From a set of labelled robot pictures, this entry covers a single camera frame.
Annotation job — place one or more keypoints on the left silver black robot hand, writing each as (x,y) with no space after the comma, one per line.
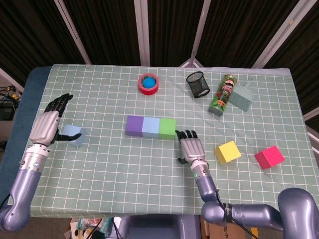
(45,127)

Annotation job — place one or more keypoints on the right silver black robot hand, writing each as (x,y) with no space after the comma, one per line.
(193,149)

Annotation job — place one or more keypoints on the green cube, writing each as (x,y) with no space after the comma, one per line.
(167,128)

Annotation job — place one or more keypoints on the yellow cube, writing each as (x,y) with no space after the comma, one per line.
(228,152)

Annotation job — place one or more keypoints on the light blue cube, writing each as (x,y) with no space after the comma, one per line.
(150,127)
(72,130)

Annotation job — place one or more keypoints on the purple cube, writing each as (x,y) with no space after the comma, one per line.
(134,125)

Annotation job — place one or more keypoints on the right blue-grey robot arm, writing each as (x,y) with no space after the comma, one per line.
(254,214)

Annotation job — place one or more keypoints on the black electronics box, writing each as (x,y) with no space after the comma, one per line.
(6,112)

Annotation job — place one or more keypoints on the green chips can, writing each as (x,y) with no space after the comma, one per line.
(223,97)

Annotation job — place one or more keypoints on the black mesh pen cup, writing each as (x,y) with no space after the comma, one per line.
(199,87)

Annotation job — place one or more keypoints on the pale blue hand brush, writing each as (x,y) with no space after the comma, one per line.
(241,98)

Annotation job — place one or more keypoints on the red tape roll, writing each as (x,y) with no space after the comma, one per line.
(147,91)

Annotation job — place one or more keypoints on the green checkered tablecloth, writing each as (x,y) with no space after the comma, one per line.
(124,179)

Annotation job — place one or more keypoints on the pink red cube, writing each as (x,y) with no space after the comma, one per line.
(270,156)

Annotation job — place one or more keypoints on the blue ball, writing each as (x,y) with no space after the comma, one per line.
(148,83)

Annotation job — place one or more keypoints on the blue-grey robot torso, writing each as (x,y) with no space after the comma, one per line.
(159,227)

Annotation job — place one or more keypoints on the brown cardboard box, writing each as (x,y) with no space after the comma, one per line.
(216,233)

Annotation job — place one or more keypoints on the colourful printed bag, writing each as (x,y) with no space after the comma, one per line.
(84,226)

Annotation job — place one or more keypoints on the dark pleated curtain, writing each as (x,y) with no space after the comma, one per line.
(112,30)

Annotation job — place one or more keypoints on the white frame post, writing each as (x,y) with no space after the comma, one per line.
(72,32)
(142,32)
(200,32)
(10,78)
(281,32)
(312,113)

